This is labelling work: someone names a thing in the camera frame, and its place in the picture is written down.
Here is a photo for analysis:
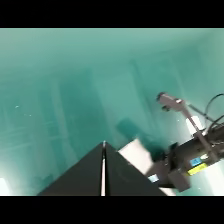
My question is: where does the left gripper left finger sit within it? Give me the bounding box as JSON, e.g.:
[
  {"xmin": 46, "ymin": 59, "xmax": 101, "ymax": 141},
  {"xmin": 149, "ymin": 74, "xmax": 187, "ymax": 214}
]
[{"xmin": 37, "ymin": 141, "xmax": 105, "ymax": 197}]

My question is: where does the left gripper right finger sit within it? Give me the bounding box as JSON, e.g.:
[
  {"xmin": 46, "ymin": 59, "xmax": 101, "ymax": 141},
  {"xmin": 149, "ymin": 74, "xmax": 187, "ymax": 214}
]
[{"xmin": 104, "ymin": 143, "xmax": 168, "ymax": 197}]

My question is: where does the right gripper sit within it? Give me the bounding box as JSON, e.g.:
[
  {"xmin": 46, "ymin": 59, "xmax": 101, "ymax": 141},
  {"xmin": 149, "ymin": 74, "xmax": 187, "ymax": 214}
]
[{"xmin": 164, "ymin": 125, "xmax": 224, "ymax": 194}]

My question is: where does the black cable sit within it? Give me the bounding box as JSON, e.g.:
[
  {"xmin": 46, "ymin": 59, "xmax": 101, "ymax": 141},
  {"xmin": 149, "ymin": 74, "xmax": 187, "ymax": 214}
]
[{"xmin": 188, "ymin": 93, "xmax": 224, "ymax": 129}]

